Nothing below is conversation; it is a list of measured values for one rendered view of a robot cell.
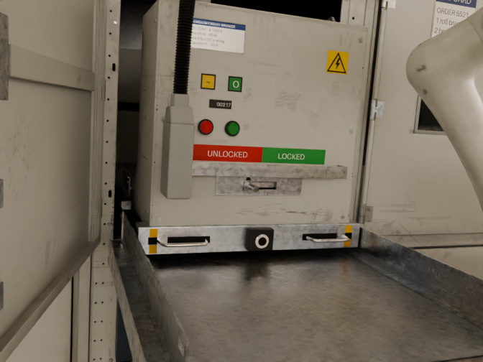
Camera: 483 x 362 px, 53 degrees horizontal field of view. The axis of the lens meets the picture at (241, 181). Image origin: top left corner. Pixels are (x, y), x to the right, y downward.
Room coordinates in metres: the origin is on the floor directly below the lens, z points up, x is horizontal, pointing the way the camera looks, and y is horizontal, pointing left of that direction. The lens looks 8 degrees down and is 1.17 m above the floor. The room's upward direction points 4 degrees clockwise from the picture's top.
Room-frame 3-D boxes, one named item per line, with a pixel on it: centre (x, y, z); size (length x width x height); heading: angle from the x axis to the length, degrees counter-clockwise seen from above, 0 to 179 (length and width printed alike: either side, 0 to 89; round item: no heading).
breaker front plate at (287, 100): (1.07, -0.04, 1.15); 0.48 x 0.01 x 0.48; 110
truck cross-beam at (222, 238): (1.09, -0.04, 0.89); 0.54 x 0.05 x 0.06; 110
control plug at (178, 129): (0.94, 0.13, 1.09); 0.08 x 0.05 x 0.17; 20
